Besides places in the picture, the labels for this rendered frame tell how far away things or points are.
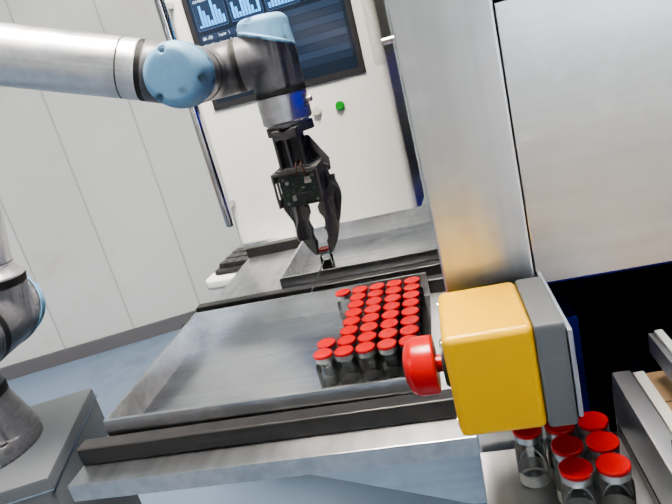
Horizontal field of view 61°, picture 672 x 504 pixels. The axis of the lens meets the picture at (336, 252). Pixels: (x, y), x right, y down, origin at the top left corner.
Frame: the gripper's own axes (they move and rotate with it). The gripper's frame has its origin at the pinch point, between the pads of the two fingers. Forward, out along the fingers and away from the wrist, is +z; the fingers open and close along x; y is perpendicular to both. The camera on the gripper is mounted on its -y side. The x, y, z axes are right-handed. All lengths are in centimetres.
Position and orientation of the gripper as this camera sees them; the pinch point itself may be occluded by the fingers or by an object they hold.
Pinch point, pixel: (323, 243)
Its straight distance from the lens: 93.9
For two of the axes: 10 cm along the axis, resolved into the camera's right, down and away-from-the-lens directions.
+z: 2.3, 9.3, 3.0
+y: -1.3, 3.3, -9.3
